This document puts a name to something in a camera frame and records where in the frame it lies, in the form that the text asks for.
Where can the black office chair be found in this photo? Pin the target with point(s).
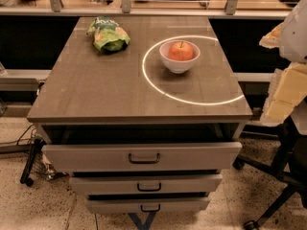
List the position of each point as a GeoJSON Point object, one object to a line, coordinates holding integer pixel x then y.
{"type": "Point", "coordinates": [289, 166]}

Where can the black middle drawer handle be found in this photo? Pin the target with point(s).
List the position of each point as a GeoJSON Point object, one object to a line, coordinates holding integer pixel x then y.
{"type": "Point", "coordinates": [148, 187]}

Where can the green chip bag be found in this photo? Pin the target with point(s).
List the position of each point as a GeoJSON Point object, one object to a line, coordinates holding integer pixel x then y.
{"type": "Point", "coordinates": [108, 34]}

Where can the white ceramic bowl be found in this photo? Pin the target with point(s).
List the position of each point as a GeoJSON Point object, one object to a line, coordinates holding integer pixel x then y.
{"type": "Point", "coordinates": [175, 66]}

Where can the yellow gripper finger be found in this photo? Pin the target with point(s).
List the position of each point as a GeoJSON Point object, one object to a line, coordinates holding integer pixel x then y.
{"type": "Point", "coordinates": [271, 39]}
{"type": "Point", "coordinates": [287, 89]}

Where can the bottom grey drawer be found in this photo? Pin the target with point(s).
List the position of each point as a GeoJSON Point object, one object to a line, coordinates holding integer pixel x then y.
{"type": "Point", "coordinates": [179, 204]}

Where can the grey drawer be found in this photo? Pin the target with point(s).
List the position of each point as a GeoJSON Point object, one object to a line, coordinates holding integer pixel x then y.
{"type": "Point", "coordinates": [132, 185]}
{"type": "Point", "coordinates": [114, 158]}
{"type": "Point", "coordinates": [179, 204]}

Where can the black bottom drawer handle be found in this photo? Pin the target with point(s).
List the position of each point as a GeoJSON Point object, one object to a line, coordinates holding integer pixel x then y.
{"type": "Point", "coordinates": [150, 208]}

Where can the black top drawer handle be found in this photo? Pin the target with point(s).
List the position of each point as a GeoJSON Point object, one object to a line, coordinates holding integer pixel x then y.
{"type": "Point", "coordinates": [144, 160]}

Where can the black wheeled cart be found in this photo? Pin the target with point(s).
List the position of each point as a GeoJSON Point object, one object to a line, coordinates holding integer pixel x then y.
{"type": "Point", "coordinates": [35, 149]}

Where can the top grey drawer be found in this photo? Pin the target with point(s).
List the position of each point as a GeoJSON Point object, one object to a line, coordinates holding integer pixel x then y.
{"type": "Point", "coordinates": [114, 158]}

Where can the middle grey drawer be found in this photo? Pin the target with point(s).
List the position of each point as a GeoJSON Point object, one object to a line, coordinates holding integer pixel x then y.
{"type": "Point", "coordinates": [132, 185]}

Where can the grey drawer cabinet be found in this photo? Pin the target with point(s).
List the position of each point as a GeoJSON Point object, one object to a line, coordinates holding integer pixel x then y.
{"type": "Point", "coordinates": [130, 97]}

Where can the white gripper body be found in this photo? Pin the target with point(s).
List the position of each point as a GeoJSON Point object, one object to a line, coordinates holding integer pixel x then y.
{"type": "Point", "coordinates": [295, 37]}

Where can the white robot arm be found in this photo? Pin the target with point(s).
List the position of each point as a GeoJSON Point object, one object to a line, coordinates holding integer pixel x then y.
{"type": "Point", "coordinates": [299, 115]}

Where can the black drawer handle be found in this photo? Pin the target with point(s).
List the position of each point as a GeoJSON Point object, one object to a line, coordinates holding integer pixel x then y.
{"type": "Point", "coordinates": [150, 208]}
{"type": "Point", "coordinates": [148, 187]}
{"type": "Point", "coordinates": [144, 160]}

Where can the red apple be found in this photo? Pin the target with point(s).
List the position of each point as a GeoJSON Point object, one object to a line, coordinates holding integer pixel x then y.
{"type": "Point", "coordinates": [181, 51]}

